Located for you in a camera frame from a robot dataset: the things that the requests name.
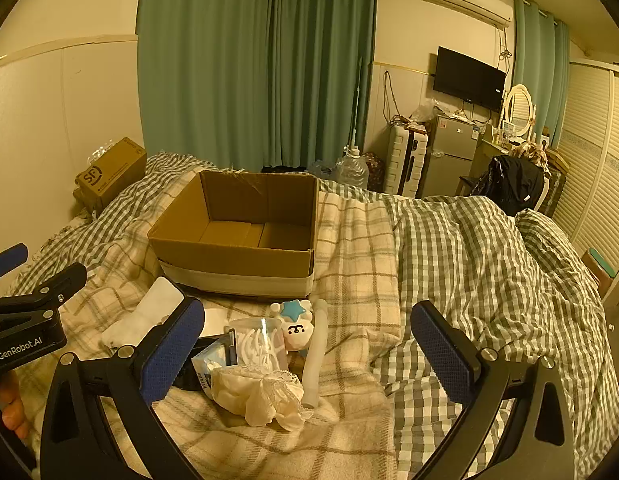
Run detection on thin white pole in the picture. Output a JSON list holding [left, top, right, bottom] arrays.
[[352, 57, 365, 157]]

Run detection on white louvred wardrobe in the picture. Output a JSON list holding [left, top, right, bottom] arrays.
[[549, 57, 619, 306]]

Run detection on white packet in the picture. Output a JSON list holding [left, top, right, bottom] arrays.
[[198, 307, 271, 339]]

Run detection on black jacket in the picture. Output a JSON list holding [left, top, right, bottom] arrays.
[[472, 155, 545, 217]]

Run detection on green checked duvet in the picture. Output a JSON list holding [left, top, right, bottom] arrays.
[[19, 152, 619, 480]]

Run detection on white oval vanity mirror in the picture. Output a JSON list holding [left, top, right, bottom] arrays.
[[503, 84, 536, 137]]

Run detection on hanging wall cables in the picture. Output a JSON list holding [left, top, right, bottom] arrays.
[[382, 71, 397, 122]]

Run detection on white suitcase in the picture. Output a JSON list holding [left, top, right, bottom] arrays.
[[384, 125, 430, 198]]

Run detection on green curtain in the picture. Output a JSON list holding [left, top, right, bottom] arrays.
[[136, 0, 273, 172], [266, 0, 379, 173], [512, 0, 571, 147]]

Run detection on teal padded stool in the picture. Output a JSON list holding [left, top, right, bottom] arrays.
[[582, 247, 618, 296]]

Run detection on cream lace cloth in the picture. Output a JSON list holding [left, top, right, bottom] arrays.
[[210, 366, 313, 433]]

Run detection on clear plastic jar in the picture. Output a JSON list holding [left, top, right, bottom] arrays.
[[228, 316, 286, 377]]

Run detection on silver fridge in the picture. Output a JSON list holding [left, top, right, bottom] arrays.
[[419, 114, 483, 200]]

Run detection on clear plastic wrapper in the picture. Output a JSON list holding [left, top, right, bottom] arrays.
[[86, 139, 121, 161]]

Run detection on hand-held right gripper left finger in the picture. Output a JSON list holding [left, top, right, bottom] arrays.
[[40, 296, 206, 480]]

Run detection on blue tissue packet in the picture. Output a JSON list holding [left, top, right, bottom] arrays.
[[192, 337, 238, 401]]

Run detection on white tube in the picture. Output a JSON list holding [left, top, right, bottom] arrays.
[[302, 299, 329, 409]]

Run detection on person's left hand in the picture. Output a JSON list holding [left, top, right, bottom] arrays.
[[0, 370, 32, 443]]

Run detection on black case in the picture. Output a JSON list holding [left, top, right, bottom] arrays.
[[178, 336, 236, 392]]

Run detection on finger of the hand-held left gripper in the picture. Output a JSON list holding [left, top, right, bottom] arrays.
[[0, 243, 29, 281], [0, 262, 88, 331]]

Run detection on white plush toy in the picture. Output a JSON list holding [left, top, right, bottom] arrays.
[[269, 299, 315, 352]]

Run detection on white socks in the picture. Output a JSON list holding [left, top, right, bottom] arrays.
[[102, 276, 185, 348]]

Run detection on large clear water bottle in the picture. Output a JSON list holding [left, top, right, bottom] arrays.
[[337, 145, 370, 192]]

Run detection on brown patterned cloth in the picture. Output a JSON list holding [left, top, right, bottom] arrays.
[[509, 141, 553, 171]]

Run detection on closed brown cardboard box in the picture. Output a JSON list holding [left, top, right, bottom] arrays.
[[74, 137, 148, 211]]

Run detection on cream plaid blanket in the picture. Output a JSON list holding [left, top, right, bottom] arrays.
[[14, 190, 406, 480]]

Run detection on crumpled clear plastic bag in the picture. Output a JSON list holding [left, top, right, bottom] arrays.
[[412, 99, 447, 124]]

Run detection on bluish plastic bag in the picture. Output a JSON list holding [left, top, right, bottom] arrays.
[[306, 160, 340, 179]]

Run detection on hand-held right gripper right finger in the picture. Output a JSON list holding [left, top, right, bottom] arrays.
[[411, 301, 575, 480]]

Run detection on black wall television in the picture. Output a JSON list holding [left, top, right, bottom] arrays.
[[433, 46, 507, 113]]

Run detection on dark floral bag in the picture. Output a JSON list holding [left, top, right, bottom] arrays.
[[362, 152, 388, 191]]

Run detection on dressing table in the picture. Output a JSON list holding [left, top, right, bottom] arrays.
[[477, 135, 530, 177]]

